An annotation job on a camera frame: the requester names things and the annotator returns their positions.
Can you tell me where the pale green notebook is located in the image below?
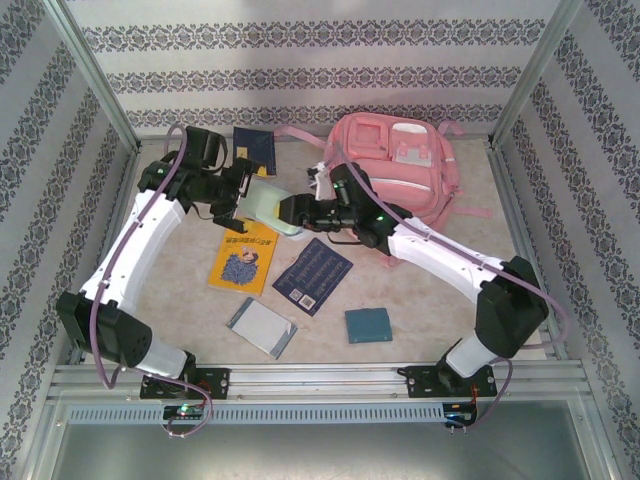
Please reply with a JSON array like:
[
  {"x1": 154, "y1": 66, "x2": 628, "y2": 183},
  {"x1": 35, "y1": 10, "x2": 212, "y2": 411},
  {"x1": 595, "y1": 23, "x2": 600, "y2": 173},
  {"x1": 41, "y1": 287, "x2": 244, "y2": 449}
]
[{"x1": 243, "y1": 180, "x2": 306, "y2": 244}]

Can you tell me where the pink student backpack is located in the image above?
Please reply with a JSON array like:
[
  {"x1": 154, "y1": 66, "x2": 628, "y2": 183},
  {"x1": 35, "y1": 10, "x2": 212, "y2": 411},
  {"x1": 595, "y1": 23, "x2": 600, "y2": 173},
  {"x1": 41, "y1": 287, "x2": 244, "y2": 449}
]
[{"x1": 273, "y1": 112, "x2": 495, "y2": 271}]

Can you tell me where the grey-blue white notebook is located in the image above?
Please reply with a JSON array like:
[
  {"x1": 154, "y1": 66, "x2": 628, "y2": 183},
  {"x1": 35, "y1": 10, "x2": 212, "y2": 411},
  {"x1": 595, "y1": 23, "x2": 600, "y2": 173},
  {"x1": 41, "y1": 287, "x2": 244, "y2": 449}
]
[{"x1": 225, "y1": 296, "x2": 300, "y2": 360}]

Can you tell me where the yellow cartoon cover book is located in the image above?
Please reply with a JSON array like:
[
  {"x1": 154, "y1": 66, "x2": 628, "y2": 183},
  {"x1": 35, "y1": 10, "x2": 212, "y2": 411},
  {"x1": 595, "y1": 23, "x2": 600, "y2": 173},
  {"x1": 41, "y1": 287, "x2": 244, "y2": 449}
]
[{"x1": 207, "y1": 219, "x2": 281, "y2": 297}]

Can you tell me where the navy book with yellow label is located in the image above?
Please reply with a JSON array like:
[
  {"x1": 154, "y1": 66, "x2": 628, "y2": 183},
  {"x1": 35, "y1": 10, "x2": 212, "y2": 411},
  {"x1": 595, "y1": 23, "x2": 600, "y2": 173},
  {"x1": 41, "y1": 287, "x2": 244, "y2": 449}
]
[{"x1": 232, "y1": 126, "x2": 279, "y2": 179}]

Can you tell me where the dark blue QR code book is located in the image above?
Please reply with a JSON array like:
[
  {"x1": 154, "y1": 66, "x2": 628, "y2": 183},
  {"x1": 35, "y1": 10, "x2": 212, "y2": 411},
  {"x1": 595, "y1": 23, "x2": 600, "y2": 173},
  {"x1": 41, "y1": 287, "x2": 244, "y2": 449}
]
[{"x1": 271, "y1": 237, "x2": 354, "y2": 318}]

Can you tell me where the small teal notebook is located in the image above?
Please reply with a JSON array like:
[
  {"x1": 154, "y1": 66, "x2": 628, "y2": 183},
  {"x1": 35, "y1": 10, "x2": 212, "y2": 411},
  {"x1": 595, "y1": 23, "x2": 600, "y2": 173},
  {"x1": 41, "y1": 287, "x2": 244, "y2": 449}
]
[{"x1": 343, "y1": 307, "x2": 393, "y2": 345}]

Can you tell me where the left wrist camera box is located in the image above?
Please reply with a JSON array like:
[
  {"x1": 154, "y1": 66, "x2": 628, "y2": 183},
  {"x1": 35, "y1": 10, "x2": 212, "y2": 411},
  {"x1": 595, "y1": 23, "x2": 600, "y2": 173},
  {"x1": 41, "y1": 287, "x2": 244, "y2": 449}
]
[{"x1": 227, "y1": 158, "x2": 255, "y2": 196}]

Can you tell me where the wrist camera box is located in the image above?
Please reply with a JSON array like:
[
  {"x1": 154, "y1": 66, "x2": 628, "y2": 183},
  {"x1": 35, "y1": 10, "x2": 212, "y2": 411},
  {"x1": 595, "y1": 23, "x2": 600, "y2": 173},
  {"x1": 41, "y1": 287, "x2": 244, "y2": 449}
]
[
  {"x1": 304, "y1": 162, "x2": 335, "y2": 197},
  {"x1": 227, "y1": 158, "x2": 255, "y2": 196}
]

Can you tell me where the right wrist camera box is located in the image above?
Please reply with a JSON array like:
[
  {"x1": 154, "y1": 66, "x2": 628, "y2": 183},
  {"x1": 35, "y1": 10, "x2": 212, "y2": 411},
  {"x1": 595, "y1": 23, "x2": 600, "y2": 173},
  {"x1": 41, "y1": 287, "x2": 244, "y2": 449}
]
[{"x1": 304, "y1": 162, "x2": 335, "y2": 197}]

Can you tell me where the aluminium cell frame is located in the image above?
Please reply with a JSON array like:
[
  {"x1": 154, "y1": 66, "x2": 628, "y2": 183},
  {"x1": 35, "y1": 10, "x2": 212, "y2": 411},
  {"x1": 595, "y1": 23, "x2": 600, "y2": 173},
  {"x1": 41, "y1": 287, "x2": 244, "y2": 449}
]
[{"x1": 44, "y1": 0, "x2": 601, "y2": 480}]

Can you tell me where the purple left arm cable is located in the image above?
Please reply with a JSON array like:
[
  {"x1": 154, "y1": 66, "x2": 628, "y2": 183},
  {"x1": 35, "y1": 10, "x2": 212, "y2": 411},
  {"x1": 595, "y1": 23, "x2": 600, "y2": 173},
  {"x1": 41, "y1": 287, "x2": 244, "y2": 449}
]
[{"x1": 88, "y1": 124, "x2": 201, "y2": 391}]

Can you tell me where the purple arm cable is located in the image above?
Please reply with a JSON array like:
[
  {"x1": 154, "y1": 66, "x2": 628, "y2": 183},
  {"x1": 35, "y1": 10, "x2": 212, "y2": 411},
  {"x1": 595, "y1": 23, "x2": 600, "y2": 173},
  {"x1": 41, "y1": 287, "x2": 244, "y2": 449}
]
[
  {"x1": 344, "y1": 162, "x2": 572, "y2": 432},
  {"x1": 88, "y1": 124, "x2": 201, "y2": 391}
]

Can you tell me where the slotted grey cable duct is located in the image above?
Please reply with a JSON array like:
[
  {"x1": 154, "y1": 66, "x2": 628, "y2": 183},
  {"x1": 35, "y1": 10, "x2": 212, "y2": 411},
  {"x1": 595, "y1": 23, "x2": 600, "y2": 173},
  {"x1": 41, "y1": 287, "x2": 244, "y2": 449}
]
[{"x1": 67, "y1": 403, "x2": 446, "y2": 426}]

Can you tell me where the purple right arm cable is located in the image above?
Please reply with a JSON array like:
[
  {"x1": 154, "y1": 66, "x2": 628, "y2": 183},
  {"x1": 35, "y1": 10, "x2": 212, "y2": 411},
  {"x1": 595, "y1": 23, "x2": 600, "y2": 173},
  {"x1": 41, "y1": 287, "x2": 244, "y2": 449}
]
[{"x1": 344, "y1": 162, "x2": 572, "y2": 432}]

